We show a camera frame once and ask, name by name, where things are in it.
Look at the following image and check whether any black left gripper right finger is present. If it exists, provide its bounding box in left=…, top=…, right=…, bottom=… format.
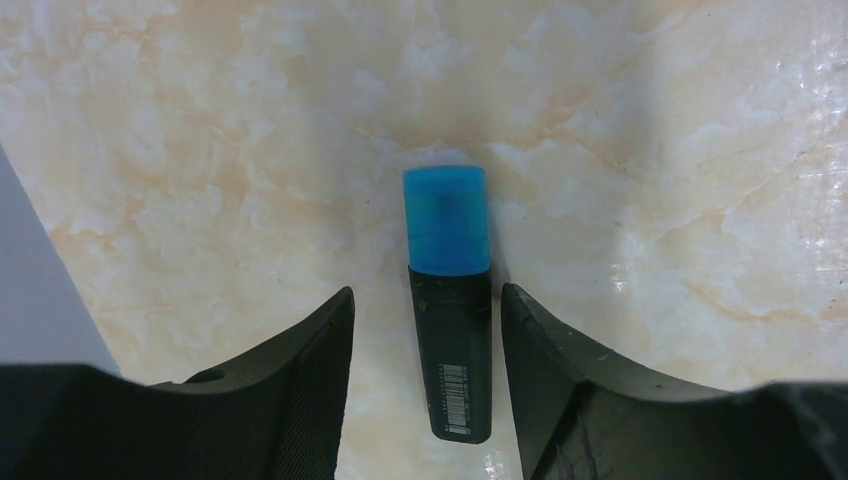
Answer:
left=501, top=284, right=847, bottom=479

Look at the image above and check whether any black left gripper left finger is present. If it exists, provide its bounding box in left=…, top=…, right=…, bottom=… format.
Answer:
left=1, top=287, right=355, bottom=479

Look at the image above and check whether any black blue marker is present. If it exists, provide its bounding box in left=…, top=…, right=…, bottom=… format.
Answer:
left=402, top=166, right=493, bottom=444

